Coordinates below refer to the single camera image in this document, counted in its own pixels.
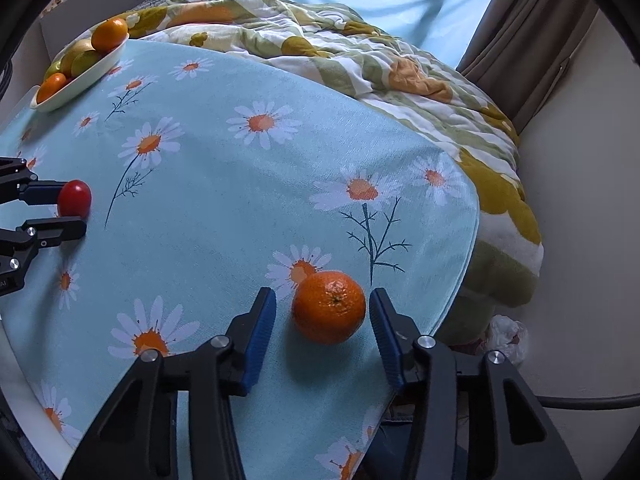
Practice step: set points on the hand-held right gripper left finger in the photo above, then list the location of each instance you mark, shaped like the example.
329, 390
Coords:
257, 340

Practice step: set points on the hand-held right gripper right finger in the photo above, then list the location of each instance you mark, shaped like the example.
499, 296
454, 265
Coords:
387, 340

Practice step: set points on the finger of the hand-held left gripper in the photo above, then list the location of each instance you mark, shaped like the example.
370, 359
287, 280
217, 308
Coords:
60, 230
45, 193

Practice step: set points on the red cherry tomato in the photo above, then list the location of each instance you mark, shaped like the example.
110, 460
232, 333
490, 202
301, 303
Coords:
76, 197

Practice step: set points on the small tangerine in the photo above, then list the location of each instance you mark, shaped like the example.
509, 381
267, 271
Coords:
329, 314

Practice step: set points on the large orange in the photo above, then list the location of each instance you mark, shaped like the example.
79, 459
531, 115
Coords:
109, 34
51, 87

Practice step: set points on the white oval plate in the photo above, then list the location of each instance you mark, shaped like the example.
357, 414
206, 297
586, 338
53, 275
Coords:
87, 85

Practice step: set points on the large green apple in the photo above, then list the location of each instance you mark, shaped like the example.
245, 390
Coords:
86, 62

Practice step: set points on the yellow-green pear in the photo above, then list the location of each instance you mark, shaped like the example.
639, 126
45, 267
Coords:
75, 49

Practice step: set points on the white plastic bag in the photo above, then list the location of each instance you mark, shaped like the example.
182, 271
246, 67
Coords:
507, 337

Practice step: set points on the blue daisy print tablecloth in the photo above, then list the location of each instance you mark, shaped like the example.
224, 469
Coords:
225, 200

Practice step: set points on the yellow green floral quilt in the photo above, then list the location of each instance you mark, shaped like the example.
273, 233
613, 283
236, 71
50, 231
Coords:
400, 70

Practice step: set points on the brown drape curtain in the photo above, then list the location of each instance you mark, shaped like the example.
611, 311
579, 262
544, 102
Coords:
530, 35

